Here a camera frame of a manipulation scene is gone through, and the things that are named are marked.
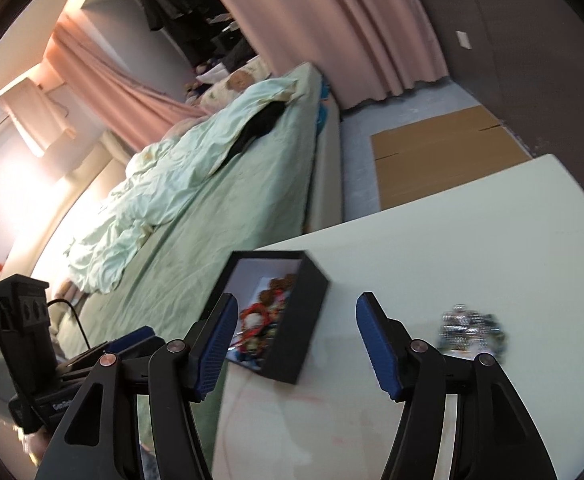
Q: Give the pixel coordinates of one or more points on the bed with green sheet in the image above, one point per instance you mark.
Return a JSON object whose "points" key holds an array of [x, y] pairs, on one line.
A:
{"points": [[252, 200]]}

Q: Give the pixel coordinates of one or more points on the black cloth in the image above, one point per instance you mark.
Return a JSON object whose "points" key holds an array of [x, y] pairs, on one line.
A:
{"points": [[262, 122]]}

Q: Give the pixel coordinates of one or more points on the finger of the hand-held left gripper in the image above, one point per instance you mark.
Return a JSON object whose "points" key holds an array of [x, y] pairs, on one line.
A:
{"points": [[131, 335], [141, 350]]}

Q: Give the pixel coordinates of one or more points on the wide pink curtain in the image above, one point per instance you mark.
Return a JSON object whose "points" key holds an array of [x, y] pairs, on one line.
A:
{"points": [[332, 25]]}

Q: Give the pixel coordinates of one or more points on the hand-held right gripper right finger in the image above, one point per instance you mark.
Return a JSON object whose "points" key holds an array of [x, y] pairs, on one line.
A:
{"points": [[374, 350]]}

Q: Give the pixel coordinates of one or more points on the pale green blanket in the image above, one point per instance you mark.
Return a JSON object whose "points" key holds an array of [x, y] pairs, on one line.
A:
{"points": [[181, 180]]}

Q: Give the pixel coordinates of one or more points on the white wall outlet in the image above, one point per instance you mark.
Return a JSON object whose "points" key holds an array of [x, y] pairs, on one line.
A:
{"points": [[464, 40]]}

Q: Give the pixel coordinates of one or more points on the printed cream pillow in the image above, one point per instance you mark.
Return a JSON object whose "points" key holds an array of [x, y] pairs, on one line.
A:
{"points": [[231, 82]]}

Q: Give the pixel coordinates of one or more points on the flat brown cardboard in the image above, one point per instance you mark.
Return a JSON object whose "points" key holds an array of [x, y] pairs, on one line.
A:
{"points": [[442, 155]]}

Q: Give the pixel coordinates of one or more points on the black jewelry box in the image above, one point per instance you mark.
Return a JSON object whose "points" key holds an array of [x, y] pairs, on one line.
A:
{"points": [[297, 330]]}

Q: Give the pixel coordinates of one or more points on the tied pink curtain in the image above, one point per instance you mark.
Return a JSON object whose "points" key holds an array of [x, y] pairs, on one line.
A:
{"points": [[121, 85]]}

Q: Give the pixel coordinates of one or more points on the blue fabric strip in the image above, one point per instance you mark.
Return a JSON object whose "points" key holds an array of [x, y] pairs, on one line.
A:
{"points": [[323, 110]]}

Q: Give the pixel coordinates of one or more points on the hanging dark clothes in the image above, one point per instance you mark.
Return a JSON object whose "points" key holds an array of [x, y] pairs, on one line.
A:
{"points": [[191, 5]]}

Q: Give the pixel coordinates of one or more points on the short pink window curtain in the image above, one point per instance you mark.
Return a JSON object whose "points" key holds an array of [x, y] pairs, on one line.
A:
{"points": [[31, 115]]}

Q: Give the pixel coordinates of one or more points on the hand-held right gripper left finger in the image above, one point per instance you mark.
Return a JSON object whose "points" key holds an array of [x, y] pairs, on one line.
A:
{"points": [[214, 350]]}

